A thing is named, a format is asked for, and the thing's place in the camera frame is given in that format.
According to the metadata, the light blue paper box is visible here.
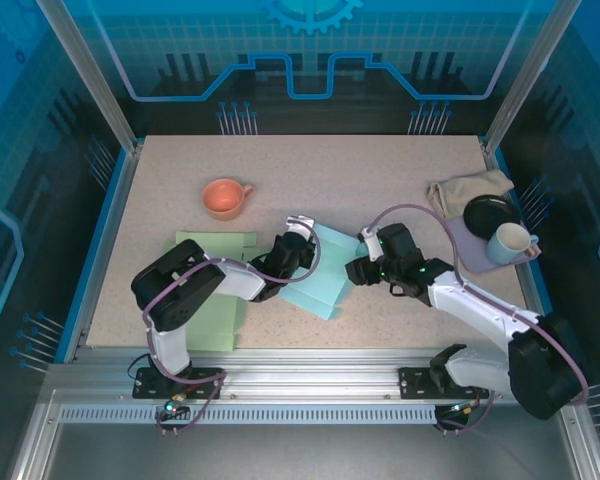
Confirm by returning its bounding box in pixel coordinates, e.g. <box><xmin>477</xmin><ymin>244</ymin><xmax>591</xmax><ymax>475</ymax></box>
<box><xmin>278</xmin><ymin>222</ymin><xmax>369</xmax><ymax>323</ymax></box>

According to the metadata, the light green paper box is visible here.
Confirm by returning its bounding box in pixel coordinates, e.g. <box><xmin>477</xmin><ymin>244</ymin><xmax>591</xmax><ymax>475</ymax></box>
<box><xmin>167</xmin><ymin>229</ymin><xmax>261</xmax><ymax>353</ymax></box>

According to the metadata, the lavender mat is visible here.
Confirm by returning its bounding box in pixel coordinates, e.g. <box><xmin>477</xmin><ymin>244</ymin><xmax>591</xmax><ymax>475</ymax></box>
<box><xmin>442</xmin><ymin>215</ymin><xmax>544</xmax><ymax>275</ymax></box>

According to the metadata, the orange ceramic cup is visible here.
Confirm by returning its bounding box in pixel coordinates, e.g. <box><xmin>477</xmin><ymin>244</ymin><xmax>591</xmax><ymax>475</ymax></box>
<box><xmin>201</xmin><ymin>178</ymin><xmax>255</xmax><ymax>221</ymax></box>

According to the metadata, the beige cloth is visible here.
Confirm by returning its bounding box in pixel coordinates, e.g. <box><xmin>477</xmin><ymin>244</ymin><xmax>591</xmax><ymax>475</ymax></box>
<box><xmin>426</xmin><ymin>168</ymin><xmax>515</xmax><ymax>221</ymax></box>

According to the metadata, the black plate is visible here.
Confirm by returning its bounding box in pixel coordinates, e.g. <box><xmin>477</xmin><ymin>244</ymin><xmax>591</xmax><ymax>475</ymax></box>
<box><xmin>462</xmin><ymin>193</ymin><xmax>524</xmax><ymax>241</ymax></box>

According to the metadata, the light blue mug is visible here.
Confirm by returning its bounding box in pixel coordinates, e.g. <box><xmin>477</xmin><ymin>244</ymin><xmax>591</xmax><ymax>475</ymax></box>
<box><xmin>485</xmin><ymin>222</ymin><xmax>541</xmax><ymax>265</ymax></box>

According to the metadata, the power connector with LED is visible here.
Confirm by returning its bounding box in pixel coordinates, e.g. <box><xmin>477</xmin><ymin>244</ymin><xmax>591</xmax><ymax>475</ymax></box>
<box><xmin>162</xmin><ymin>394</ymin><xmax>189</xmax><ymax>416</ymax></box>
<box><xmin>449</xmin><ymin>399</ymin><xmax>481</xmax><ymax>419</ymax></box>

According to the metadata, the grey metal panel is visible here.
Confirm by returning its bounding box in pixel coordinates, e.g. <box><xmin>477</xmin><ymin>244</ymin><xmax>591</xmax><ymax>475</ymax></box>
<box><xmin>7</xmin><ymin>387</ymin><xmax>600</xmax><ymax>480</ymax></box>

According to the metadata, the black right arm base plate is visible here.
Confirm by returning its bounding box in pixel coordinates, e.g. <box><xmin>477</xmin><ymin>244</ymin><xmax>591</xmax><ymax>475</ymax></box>
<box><xmin>398</xmin><ymin>366</ymin><xmax>489</xmax><ymax>401</ymax></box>

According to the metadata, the aluminium mounting rail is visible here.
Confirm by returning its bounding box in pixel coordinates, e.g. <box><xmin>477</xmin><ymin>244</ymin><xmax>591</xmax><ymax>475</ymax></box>
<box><xmin>44</xmin><ymin>347</ymin><xmax>581</xmax><ymax>401</ymax></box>

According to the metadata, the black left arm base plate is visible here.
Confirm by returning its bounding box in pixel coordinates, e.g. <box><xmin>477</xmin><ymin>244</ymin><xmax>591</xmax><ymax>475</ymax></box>
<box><xmin>132</xmin><ymin>367</ymin><xmax>225</xmax><ymax>401</ymax></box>

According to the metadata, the slotted cable duct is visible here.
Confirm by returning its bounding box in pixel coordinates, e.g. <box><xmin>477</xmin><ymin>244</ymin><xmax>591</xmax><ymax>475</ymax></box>
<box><xmin>58</xmin><ymin>404</ymin><xmax>451</xmax><ymax>426</ymax></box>

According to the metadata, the aluminium frame post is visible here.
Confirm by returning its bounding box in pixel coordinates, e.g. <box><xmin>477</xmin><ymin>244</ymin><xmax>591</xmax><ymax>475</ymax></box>
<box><xmin>35</xmin><ymin>0</ymin><xmax>144</xmax><ymax>154</ymax></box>
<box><xmin>482</xmin><ymin>0</ymin><xmax>584</xmax><ymax>156</ymax></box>

